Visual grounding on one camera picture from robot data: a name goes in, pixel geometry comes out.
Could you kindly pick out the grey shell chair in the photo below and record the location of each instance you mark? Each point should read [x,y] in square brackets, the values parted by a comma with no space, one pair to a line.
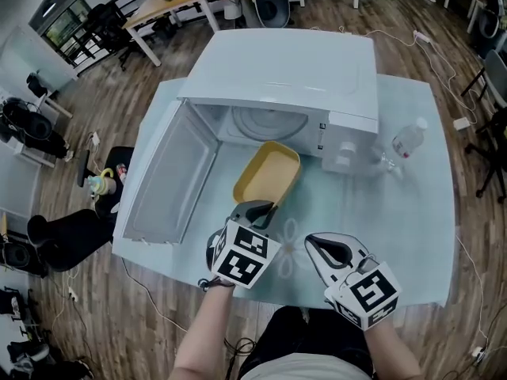
[273,2]

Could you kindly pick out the yellow container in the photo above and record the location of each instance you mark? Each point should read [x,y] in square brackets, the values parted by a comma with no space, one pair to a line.
[269,170]

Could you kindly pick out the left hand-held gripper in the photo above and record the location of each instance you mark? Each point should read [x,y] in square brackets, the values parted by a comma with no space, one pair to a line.
[245,257]

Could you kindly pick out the red can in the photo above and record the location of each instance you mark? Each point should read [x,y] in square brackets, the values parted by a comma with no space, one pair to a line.
[121,172]

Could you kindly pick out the grey chair black legs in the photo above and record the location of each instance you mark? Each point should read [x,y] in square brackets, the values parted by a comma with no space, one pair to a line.
[497,73]

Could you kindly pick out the person's right forearm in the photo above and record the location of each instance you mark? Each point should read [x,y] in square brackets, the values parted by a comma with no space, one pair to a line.
[390,350]

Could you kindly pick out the person's white shirt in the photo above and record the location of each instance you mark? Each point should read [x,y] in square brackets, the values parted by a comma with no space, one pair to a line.
[309,368]

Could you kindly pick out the person's left forearm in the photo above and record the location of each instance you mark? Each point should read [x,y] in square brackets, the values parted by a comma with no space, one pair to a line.
[206,331]

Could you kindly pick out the black backpack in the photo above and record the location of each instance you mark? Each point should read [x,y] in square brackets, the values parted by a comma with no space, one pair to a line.
[31,127]

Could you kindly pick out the person's black trousers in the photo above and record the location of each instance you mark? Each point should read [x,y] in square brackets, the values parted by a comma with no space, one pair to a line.
[309,331]

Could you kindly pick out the white power strip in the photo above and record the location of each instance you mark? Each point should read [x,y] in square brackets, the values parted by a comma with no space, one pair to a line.
[478,351]
[95,140]
[421,35]

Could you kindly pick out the white waste bin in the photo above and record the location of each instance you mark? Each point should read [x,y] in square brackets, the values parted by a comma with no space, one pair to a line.
[231,9]

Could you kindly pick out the clear plastic bottle red label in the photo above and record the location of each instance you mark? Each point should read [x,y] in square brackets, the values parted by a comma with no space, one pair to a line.
[408,139]

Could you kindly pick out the wooden table white legs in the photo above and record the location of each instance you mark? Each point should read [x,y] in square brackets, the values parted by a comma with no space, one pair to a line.
[170,6]

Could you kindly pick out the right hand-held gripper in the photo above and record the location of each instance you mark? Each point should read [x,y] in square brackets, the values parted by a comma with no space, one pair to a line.
[368,291]

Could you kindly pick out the black wrist band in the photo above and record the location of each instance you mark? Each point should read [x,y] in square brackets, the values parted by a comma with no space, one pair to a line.
[216,283]

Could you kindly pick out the white microwave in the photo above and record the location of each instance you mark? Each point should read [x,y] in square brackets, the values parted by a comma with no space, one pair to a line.
[277,69]

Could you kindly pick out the white power adapter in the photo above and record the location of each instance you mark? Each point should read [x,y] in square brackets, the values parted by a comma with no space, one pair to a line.
[461,123]

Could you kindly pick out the black office chair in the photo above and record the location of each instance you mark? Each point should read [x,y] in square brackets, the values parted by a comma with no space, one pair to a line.
[493,149]

